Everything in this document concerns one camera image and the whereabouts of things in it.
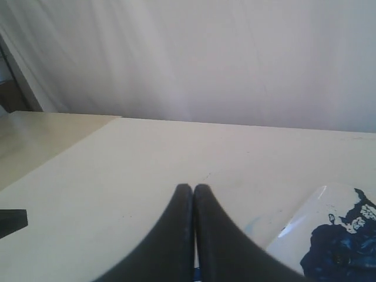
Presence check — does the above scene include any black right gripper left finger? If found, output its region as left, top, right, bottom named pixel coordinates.
left=96, top=184, right=194, bottom=281

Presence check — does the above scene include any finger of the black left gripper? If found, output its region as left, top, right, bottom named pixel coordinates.
left=0, top=209, right=28, bottom=239

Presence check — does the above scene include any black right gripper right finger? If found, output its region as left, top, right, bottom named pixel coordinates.
left=193, top=184, right=307, bottom=281

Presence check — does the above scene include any white plate with blue paint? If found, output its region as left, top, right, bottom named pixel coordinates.
left=266, top=184, right=375, bottom=281

